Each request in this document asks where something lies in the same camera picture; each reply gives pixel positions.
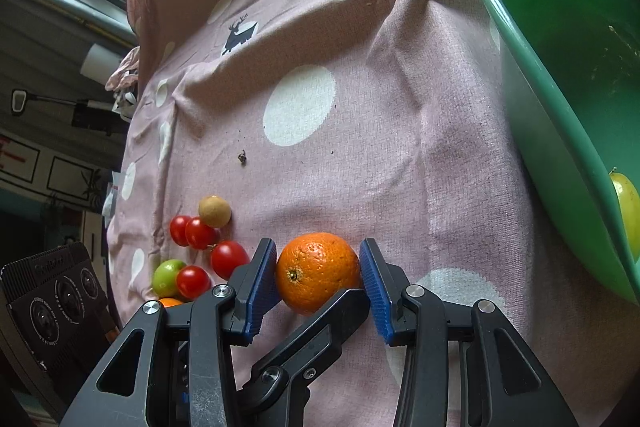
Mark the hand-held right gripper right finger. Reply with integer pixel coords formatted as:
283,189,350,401
359,238,581,427

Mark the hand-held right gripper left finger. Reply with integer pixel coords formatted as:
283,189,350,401
60,237,371,427

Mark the small green apple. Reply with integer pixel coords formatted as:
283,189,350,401
152,259,188,299

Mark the green plastic bowl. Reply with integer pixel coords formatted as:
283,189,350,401
473,0,640,304

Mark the red cherry tomato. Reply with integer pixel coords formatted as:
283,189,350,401
176,265,212,300
210,241,251,281
185,217,221,251
169,215,193,247

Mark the brown longan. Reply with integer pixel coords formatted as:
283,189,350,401
198,195,232,228

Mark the pink polka dot cloth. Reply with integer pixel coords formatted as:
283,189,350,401
102,0,640,427

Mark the black box with round dials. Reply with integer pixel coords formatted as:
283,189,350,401
0,242,121,388

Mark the black stick tool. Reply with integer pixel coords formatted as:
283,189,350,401
11,89,126,132

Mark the yellow-green apple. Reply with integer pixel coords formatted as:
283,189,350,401
608,168,640,264

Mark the white paper roll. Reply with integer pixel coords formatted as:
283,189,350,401
80,44,126,80

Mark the grey pipe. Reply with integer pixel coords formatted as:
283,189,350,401
9,0,137,44

